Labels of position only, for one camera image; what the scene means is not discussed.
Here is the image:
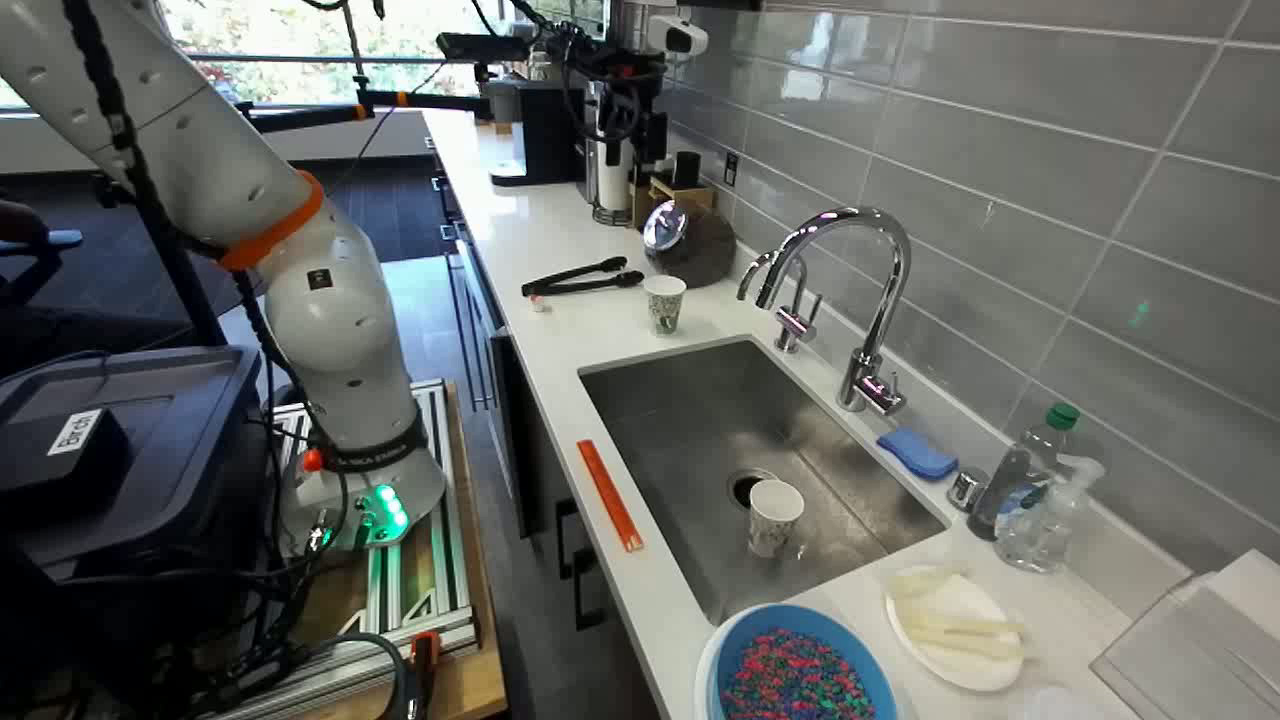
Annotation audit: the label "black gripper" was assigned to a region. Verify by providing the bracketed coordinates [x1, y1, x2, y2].
[600, 56, 673, 172]

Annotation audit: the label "printed white paper cup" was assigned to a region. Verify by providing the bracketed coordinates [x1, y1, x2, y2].
[644, 274, 691, 336]
[742, 477, 806, 564]

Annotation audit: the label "stainless steel sink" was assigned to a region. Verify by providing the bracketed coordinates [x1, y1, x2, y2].
[575, 333, 952, 627]

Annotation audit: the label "round sink drain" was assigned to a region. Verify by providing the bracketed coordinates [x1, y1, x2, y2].
[729, 469, 774, 511]

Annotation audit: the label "clear acrylic cup dispenser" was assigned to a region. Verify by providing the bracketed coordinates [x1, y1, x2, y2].
[1089, 546, 1280, 720]

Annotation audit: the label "silver white canister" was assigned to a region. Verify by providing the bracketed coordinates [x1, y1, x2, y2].
[587, 82, 639, 223]

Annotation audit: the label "black coffee machine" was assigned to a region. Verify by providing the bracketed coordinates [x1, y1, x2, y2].
[479, 71, 591, 189]

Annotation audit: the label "steel pot lid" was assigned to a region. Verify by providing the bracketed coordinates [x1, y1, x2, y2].
[639, 197, 691, 259]

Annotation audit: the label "black kitchen tongs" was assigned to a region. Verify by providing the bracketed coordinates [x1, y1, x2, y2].
[521, 254, 649, 299]

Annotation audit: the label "small chrome tap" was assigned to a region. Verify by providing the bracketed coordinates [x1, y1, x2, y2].
[736, 250, 824, 358]

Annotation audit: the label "tall chrome gooseneck faucet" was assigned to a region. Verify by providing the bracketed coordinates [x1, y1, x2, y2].
[753, 203, 914, 421]

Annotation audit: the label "orange flat strip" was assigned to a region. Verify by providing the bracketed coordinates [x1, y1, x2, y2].
[572, 438, 649, 557]

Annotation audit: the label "blue sponge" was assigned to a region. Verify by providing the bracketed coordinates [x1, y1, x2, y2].
[870, 425, 958, 486]

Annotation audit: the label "green capped water bottle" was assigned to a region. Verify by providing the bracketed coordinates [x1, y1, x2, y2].
[962, 399, 1083, 546]

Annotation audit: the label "blue bowl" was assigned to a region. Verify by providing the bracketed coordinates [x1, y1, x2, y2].
[711, 602, 898, 720]

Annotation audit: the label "dark grey plastic bin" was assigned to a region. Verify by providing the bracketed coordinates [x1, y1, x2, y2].
[0, 343, 264, 634]

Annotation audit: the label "clear plastic bottle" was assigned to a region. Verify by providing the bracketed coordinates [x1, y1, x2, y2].
[992, 454, 1109, 576]

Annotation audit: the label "multicoloured bead pile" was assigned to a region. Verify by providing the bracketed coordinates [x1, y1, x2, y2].
[722, 627, 884, 720]

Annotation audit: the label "wooden base platform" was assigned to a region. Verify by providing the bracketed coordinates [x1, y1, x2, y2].
[284, 384, 512, 720]

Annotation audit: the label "pale wooden stick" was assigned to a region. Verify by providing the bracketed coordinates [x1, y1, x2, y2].
[914, 611, 1025, 663]

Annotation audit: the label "small white plate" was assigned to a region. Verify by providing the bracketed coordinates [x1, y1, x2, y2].
[880, 564, 1033, 695]

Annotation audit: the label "black box with white label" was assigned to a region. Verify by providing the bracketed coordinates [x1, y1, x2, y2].
[0, 403, 132, 525]

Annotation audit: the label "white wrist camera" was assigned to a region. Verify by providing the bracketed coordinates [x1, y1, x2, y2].
[644, 11, 711, 64]

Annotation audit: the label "aluminium extrusion frame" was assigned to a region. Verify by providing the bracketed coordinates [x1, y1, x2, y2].
[271, 376, 485, 657]

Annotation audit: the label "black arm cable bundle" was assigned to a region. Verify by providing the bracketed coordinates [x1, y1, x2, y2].
[54, 0, 271, 354]

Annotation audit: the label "black floor cables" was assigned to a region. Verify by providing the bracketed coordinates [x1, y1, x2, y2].
[197, 531, 417, 720]

